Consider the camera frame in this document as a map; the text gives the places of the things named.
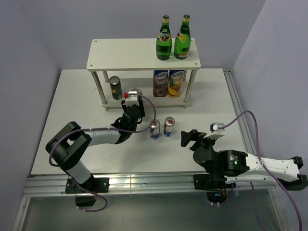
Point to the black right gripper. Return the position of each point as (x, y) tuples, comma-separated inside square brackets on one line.
[(192, 135)]

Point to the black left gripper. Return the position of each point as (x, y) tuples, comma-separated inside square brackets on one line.
[(141, 113)]

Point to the black can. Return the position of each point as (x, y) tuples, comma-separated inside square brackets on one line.
[(138, 91), (115, 86)]

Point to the black can front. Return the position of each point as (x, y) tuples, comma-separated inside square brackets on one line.
[(115, 86)]

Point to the green glass bottle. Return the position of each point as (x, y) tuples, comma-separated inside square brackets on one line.
[(183, 39), (164, 40)]

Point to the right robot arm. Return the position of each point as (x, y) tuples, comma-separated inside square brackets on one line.
[(230, 168)]

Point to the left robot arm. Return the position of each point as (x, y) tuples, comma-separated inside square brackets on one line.
[(68, 146)]

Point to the white two-tier shelf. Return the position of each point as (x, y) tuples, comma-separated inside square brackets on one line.
[(134, 62)]

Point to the blue silver can right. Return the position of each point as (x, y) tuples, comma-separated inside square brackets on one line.
[(169, 124)]

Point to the blue silver can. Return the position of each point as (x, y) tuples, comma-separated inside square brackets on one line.
[(155, 129), (169, 124)]

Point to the blue silver can left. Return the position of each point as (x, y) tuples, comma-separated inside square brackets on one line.
[(155, 129)]

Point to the purple grape juice carton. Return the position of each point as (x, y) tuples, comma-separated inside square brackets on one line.
[(160, 79)]

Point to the yellow pineapple juice carton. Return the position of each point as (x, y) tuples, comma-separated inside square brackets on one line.
[(175, 82)]

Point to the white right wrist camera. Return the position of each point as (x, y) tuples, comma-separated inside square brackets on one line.
[(217, 131)]

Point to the aluminium front rail frame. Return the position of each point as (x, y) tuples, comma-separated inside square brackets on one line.
[(171, 182)]

